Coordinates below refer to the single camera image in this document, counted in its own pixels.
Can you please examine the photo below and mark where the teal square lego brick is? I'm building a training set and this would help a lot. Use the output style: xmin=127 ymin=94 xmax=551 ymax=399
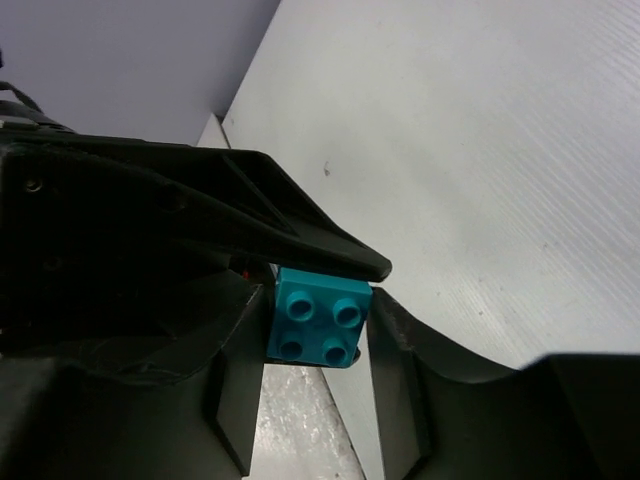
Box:
xmin=267 ymin=268 xmax=373 ymax=368

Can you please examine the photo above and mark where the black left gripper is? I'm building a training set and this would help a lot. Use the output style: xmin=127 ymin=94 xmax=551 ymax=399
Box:
xmin=1 ymin=82 xmax=273 ymax=350

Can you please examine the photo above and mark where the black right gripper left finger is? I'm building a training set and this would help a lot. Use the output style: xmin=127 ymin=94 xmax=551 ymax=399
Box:
xmin=1 ymin=282 xmax=265 ymax=479

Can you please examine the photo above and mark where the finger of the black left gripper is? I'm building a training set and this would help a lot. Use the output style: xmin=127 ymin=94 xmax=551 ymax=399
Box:
xmin=75 ymin=135 xmax=392 ymax=282

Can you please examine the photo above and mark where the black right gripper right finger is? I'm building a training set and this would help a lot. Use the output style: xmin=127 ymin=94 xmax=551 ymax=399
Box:
xmin=367 ymin=289 xmax=639 ymax=479

